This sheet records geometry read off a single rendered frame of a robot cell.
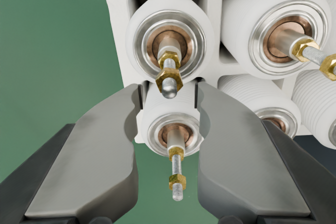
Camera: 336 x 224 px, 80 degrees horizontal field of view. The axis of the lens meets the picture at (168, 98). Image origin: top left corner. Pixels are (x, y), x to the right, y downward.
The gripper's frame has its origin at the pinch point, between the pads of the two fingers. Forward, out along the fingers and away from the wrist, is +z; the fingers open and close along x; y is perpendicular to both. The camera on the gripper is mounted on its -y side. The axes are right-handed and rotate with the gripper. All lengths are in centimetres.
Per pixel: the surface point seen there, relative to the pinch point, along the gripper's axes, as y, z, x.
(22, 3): -2.2, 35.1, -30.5
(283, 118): 9.6, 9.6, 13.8
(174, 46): -0.4, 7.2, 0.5
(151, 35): -0.8, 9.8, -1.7
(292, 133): 12.1, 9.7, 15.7
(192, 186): 57, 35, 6
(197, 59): 1.8, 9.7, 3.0
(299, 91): 9.8, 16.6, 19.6
